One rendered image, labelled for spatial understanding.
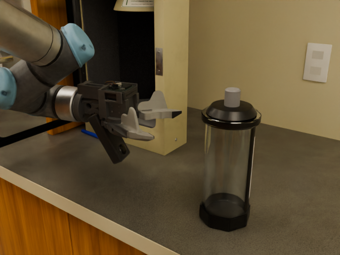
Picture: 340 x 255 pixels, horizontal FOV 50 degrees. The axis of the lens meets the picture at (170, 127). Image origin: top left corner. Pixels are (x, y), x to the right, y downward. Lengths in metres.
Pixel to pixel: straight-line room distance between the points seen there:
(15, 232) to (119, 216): 0.52
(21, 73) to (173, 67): 0.40
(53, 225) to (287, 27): 0.89
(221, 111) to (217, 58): 0.72
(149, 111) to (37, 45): 0.27
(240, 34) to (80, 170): 0.70
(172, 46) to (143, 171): 0.33
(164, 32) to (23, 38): 0.41
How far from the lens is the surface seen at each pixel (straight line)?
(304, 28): 1.21
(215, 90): 1.37
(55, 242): 1.06
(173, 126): 1.02
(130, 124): 0.69
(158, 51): 0.93
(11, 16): 0.59
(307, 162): 1.05
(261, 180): 0.92
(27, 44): 0.62
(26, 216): 1.13
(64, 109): 0.79
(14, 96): 0.73
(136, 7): 1.00
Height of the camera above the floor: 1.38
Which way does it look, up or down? 22 degrees down
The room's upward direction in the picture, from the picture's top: straight up
